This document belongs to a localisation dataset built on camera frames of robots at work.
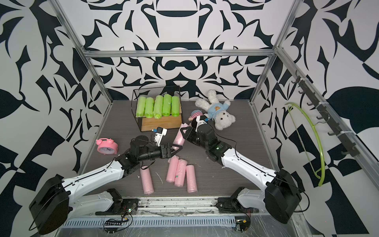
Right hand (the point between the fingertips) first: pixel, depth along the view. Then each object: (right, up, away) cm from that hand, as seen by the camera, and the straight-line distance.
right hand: (181, 128), depth 76 cm
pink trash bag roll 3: (-5, -23, +7) cm, 25 cm away
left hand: (0, -8, -4) cm, 9 cm away
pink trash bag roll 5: (+5, -27, +3) cm, 28 cm away
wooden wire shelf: (-27, +1, +29) cm, 39 cm away
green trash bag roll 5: (-4, +12, +13) cm, 18 cm away
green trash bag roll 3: (-14, +12, +12) cm, 22 cm away
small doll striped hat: (+8, +8, +27) cm, 30 cm away
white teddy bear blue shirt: (+23, +9, +26) cm, 36 cm away
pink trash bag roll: (-1, -5, -2) cm, 5 cm away
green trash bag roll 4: (-9, +13, +15) cm, 22 cm away
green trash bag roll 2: (-19, +12, +13) cm, 26 cm away
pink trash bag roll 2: (-19, -28, +4) cm, 34 cm away
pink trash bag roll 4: (-1, -26, +5) cm, 26 cm away
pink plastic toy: (-43, -11, +9) cm, 45 cm away
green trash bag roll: (-24, +12, +13) cm, 30 cm away
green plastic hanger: (+59, +11, -4) cm, 60 cm away
